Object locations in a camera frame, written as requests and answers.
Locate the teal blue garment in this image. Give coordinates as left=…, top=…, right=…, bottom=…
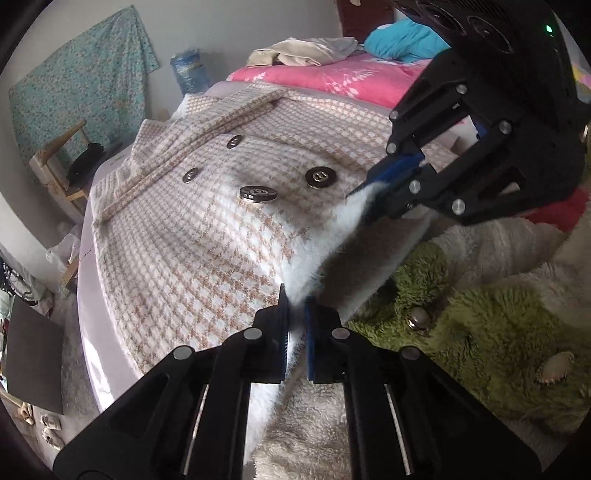
left=363, top=19, right=450, bottom=63

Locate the teal floral hanging cloth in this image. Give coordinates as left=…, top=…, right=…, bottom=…
left=8, top=6, right=159, bottom=163

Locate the pale pink bed sheet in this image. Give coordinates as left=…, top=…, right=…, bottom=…
left=78, top=86, right=283, bottom=408

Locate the wooden chair with dark seat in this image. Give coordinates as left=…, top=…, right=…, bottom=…
left=29, top=120, right=92, bottom=224

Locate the dark grey cabinet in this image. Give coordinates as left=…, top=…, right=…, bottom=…
left=2, top=297, right=64, bottom=414

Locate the green fluffy garment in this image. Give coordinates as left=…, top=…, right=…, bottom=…
left=348, top=242, right=590, bottom=433

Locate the cream beige garment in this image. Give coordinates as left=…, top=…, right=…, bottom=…
left=246, top=37, right=359, bottom=67

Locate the pink floral blanket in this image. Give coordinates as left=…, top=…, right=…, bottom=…
left=226, top=53, right=431, bottom=109

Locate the blue water bottle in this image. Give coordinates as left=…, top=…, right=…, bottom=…
left=169, top=48, right=211, bottom=95

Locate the dark red door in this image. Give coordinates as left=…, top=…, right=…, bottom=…
left=335, top=0, right=394, bottom=43

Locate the beige white houndstooth coat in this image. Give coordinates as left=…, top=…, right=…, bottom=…
left=88, top=81, right=459, bottom=462

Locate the clear plastic bag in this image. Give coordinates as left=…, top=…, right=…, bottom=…
left=46, top=229, right=81, bottom=298

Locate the black clothing on chair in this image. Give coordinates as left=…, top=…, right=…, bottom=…
left=66, top=142, right=105, bottom=188

